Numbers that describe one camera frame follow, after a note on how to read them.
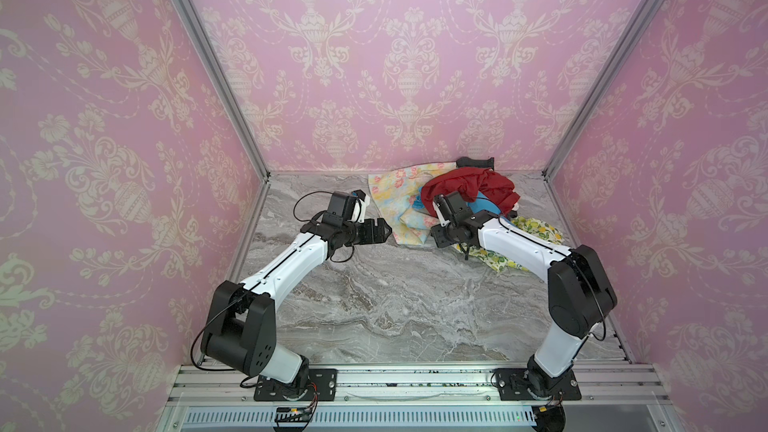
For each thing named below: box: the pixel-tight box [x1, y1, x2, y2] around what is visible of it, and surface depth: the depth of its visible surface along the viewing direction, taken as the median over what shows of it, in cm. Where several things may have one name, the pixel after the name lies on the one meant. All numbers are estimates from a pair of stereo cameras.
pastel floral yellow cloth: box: [368, 162, 457, 246], surface depth 111 cm
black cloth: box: [456, 156, 495, 169], surface depth 118 cm
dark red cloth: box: [422, 167, 520, 217], surface depth 99 cm
